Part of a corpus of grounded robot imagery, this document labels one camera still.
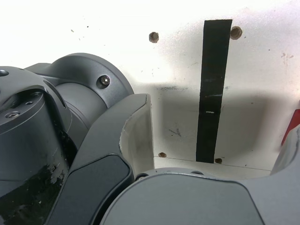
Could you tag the black tape strip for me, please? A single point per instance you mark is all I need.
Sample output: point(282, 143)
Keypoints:
point(213, 93)

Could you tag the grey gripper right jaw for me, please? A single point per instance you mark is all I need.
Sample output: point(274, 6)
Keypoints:
point(192, 201)

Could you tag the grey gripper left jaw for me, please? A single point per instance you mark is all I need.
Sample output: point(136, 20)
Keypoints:
point(98, 150)

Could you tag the red cube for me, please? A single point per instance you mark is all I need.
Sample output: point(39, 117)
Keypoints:
point(291, 127)

